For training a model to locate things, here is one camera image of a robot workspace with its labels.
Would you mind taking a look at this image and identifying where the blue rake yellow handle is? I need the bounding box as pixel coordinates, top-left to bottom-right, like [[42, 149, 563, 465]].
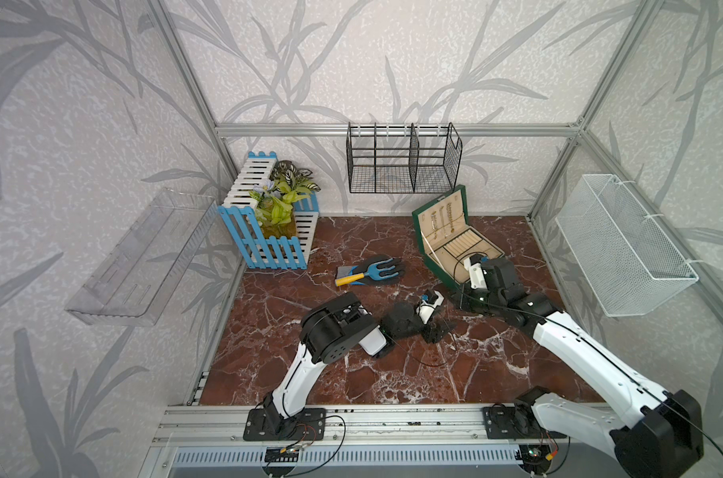
[[335, 262, 399, 287]]

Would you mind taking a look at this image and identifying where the black wire basket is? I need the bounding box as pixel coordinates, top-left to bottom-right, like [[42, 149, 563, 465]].
[[346, 123, 463, 194]]

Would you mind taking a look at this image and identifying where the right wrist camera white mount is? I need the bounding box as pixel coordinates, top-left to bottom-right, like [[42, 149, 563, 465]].
[[463, 253, 487, 290]]

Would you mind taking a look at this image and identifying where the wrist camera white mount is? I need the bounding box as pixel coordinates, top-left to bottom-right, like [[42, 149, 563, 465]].
[[415, 290, 444, 325], [463, 253, 487, 290]]

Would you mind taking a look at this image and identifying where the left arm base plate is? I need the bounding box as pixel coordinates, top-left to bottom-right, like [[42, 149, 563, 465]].
[[243, 408, 327, 442]]

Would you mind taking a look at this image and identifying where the green jewelry box beige lining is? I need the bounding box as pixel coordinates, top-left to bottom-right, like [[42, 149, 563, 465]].
[[412, 185, 505, 289]]

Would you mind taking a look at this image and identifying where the blue white picket fence planter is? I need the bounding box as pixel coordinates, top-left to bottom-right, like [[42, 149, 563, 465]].
[[218, 151, 320, 270]]

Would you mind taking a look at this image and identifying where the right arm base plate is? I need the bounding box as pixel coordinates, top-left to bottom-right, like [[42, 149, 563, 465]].
[[481, 404, 545, 439]]

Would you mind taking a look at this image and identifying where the clear acrylic wall shelf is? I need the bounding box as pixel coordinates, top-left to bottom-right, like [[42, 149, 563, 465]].
[[65, 188, 217, 327]]

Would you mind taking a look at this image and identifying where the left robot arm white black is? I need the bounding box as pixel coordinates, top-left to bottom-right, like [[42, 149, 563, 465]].
[[263, 290, 455, 430]]

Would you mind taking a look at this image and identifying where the artificial plant in amber vase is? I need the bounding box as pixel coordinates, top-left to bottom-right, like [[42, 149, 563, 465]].
[[249, 161, 321, 238]]

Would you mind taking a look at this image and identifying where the white mesh basket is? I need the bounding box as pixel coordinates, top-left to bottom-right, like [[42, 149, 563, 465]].
[[556, 174, 699, 318]]

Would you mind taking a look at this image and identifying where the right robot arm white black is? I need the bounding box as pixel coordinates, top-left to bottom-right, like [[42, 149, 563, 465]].
[[457, 254, 704, 477]]

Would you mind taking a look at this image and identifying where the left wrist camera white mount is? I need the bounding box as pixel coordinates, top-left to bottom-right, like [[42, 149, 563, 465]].
[[415, 290, 444, 325]]

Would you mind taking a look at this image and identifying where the aluminium front rail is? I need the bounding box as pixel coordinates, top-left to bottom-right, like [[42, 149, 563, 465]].
[[151, 402, 655, 448]]

